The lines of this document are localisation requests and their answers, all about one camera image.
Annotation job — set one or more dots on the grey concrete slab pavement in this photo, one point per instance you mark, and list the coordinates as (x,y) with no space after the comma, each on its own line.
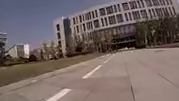
(142,79)

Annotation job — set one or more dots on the white painted line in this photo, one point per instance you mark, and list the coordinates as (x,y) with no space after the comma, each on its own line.
(55,97)

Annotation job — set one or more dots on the large curved white building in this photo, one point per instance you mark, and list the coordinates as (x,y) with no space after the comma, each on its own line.
(113,19)

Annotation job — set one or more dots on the row of trees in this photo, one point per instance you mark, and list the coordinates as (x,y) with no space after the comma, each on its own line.
(162,31)

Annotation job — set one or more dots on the dry grass field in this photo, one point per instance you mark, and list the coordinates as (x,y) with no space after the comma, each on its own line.
(20,72)

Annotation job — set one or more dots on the small white building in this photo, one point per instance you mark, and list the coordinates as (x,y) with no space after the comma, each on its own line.
(19,50)

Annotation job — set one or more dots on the grey stone kerb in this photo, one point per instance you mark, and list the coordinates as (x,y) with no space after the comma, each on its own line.
(31,80)

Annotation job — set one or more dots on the row of bushes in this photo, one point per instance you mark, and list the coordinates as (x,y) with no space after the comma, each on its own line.
(8,62)

